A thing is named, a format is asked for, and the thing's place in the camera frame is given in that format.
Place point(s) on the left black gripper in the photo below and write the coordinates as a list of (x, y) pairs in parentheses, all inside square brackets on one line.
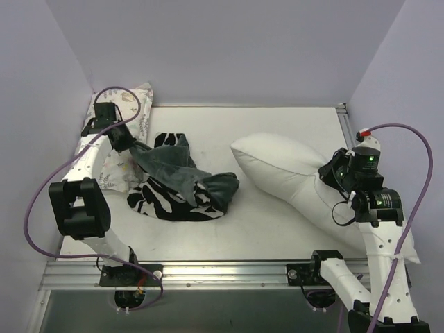
[(122, 137)]

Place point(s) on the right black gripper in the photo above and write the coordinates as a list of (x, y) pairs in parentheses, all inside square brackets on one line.
[(330, 168)]

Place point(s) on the white pillow insert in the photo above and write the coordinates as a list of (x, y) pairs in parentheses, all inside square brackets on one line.
[(288, 170)]

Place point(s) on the zebra and grey pillowcase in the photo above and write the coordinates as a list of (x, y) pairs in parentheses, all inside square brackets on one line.
[(174, 189)]

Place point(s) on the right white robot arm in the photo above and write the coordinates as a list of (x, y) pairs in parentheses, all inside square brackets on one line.
[(387, 305)]

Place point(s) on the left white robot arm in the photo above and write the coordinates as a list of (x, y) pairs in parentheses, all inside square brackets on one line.
[(80, 208)]

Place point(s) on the floral deer print pillow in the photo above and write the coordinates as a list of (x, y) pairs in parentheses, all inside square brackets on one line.
[(119, 172)]

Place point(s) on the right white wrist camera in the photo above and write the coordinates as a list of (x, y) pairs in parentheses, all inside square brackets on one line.
[(365, 138)]

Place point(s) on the right side aluminium rail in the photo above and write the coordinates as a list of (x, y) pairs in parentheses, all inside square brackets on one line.
[(348, 132)]

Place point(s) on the aluminium rail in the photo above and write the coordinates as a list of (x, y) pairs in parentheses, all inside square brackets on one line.
[(238, 275), (348, 132)]

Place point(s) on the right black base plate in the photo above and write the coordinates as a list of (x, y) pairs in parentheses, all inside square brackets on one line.
[(300, 275)]

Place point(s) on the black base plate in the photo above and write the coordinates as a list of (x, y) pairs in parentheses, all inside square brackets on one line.
[(128, 276), (300, 275)]

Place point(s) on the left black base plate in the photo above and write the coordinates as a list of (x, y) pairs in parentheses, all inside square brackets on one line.
[(128, 276)]

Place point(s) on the front aluminium rail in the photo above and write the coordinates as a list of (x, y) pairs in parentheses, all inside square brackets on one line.
[(238, 275)]

